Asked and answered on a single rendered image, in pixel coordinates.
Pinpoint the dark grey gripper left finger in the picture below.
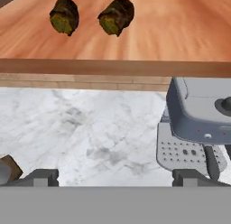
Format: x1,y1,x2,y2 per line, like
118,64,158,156
5,168,60,188

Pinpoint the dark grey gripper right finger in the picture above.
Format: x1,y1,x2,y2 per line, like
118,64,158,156
171,168,226,188

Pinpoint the wooden cabinet shelf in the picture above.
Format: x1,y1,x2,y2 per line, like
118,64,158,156
0,0,231,79

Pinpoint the brown and grey block object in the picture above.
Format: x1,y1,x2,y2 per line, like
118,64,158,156
0,154,24,186

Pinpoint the grey espresso coffee machine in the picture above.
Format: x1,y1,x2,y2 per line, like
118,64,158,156
155,77,231,184

